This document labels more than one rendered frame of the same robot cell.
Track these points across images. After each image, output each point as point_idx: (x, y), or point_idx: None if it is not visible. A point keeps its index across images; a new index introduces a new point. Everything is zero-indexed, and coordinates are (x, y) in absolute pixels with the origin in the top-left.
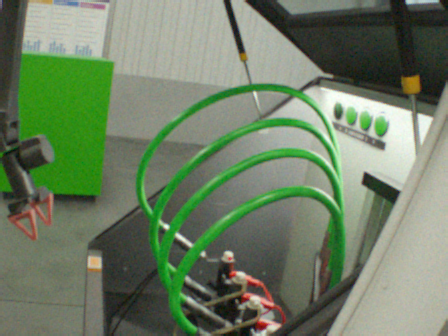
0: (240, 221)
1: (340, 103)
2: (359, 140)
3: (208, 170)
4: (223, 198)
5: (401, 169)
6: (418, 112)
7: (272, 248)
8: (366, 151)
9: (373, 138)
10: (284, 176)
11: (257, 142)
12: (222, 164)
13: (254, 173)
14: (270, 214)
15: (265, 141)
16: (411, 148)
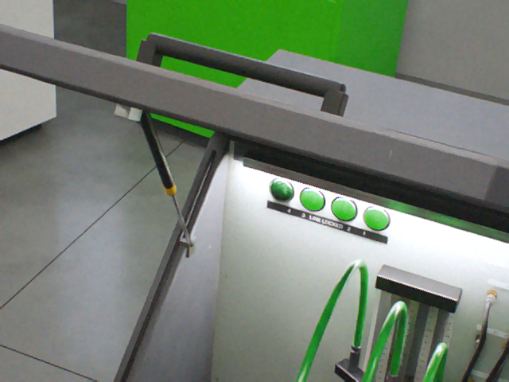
0: (180, 359)
1: (286, 185)
2: (335, 228)
3: (155, 339)
4: (167, 352)
5: (421, 263)
6: (455, 228)
7: (202, 356)
8: (351, 241)
9: (363, 230)
10: (206, 276)
11: (187, 267)
12: (165, 320)
13: (187, 300)
14: (199, 325)
15: (192, 259)
16: (433, 246)
